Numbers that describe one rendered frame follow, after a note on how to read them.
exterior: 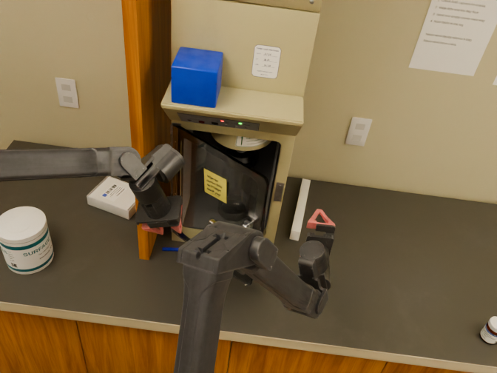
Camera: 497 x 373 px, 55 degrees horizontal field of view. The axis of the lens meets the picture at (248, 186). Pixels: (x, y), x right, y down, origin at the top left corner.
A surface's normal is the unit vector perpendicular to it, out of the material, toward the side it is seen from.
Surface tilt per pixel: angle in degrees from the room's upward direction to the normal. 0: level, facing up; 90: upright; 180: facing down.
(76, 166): 56
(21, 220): 0
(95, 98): 90
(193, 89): 90
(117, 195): 0
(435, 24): 90
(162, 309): 0
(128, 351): 90
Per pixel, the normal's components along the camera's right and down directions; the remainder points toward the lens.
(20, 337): -0.08, 0.65
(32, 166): 0.58, 0.06
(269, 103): 0.10, -0.75
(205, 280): -0.51, -0.01
